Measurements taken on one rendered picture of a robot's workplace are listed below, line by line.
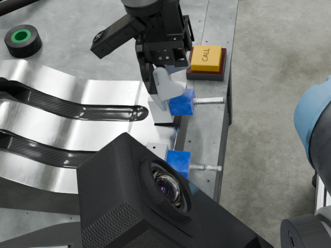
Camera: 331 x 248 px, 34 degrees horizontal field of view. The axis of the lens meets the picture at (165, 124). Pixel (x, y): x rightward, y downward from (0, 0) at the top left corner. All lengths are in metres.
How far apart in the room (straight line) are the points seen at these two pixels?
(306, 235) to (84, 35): 1.12
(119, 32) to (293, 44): 1.58
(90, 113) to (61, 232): 0.78
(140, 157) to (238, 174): 1.78
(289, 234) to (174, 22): 0.62
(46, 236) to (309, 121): 0.23
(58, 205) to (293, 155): 1.18
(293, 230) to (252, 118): 1.86
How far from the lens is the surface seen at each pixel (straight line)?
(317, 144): 0.42
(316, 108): 0.43
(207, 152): 1.06
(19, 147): 1.01
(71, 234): 0.28
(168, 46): 0.86
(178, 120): 1.02
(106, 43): 0.90
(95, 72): 1.24
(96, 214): 0.18
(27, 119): 1.04
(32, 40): 1.31
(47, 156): 1.01
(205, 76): 1.17
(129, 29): 0.87
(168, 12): 0.84
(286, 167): 2.00
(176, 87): 0.91
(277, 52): 2.35
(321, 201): 1.68
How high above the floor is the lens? 1.68
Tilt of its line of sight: 52 degrees down
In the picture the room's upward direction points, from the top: 11 degrees counter-clockwise
